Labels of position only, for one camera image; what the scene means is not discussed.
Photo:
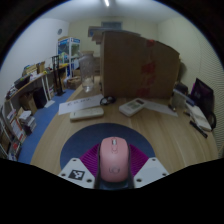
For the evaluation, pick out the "black metal rack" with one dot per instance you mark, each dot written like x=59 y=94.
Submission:
x=57 y=76

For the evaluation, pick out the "long white remote control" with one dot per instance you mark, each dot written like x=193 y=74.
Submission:
x=86 y=113

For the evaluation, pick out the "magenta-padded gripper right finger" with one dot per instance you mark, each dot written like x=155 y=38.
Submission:
x=150 y=171

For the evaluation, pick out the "handwritten white paper sheet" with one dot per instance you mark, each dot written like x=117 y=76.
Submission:
x=80 y=104

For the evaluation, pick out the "pink computer mouse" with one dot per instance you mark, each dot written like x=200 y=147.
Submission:
x=114 y=160

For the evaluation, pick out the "large brown cardboard box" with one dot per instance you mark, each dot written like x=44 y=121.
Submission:
x=133 y=66

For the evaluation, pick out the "cluttered shelf unit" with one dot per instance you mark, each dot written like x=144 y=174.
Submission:
x=20 y=116

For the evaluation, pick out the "round wall clock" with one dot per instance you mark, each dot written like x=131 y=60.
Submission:
x=59 y=31

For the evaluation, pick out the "white book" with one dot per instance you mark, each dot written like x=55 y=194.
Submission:
x=200 y=116

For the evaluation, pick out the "colourful glass-front cabinet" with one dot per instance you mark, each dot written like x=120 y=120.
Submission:
x=68 y=50

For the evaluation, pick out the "black office chair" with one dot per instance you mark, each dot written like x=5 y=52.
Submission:
x=203 y=91

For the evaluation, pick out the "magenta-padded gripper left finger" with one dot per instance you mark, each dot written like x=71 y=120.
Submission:
x=78 y=173

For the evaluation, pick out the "ceiling tube light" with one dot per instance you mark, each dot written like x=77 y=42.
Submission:
x=106 y=3

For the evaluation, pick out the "dark blue mouse pad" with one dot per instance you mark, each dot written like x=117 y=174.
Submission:
x=86 y=136

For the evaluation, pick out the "clear glass jar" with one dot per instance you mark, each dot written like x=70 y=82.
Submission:
x=87 y=71

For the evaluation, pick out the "plain white paper sheet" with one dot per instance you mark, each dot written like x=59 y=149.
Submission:
x=161 y=108

